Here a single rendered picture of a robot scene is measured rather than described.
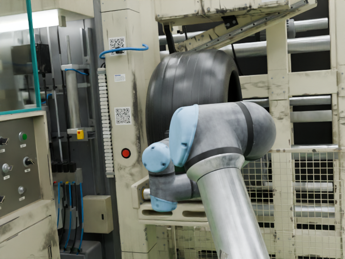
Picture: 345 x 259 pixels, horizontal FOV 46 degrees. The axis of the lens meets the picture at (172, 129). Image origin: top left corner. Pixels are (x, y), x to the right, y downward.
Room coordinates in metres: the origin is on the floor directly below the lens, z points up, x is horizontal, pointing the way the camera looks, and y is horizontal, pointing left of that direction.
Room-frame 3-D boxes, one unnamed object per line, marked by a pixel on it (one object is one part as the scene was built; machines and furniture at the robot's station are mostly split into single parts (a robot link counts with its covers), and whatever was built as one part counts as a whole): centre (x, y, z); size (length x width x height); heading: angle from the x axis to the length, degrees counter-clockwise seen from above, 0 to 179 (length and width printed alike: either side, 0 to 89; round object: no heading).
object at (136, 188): (1.79, 0.10, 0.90); 0.40 x 0.03 x 0.10; 162
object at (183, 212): (1.60, -0.02, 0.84); 0.36 x 0.09 x 0.06; 72
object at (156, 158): (1.14, 0.04, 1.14); 0.11 x 0.08 x 0.09; 162
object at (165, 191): (1.15, 0.02, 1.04); 0.11 x 0.08 x 0.11; 108
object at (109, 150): (1.80, 0.28, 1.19); 0.05 x 0.04 x 0.48; 162
